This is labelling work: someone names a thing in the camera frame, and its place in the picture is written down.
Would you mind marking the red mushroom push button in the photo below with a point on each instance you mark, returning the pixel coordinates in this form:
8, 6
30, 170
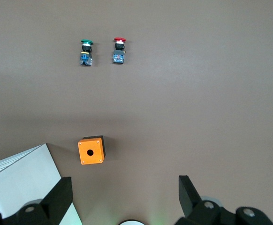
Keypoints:
118, 51

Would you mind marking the green mushroom push button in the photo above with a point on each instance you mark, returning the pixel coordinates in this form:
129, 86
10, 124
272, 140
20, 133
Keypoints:
85, 52

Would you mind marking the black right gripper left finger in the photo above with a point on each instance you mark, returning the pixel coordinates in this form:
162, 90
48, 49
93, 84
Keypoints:
59, 199

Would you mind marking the white drawer cabinet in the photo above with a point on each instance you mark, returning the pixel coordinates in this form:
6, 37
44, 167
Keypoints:
21, 178

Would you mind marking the brown table cover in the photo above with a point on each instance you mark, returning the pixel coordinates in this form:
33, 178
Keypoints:
174, 93

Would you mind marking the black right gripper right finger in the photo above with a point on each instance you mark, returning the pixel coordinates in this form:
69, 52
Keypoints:
190, 201

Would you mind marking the orange button enclosure box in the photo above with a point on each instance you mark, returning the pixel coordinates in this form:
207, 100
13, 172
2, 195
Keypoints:
90, 152

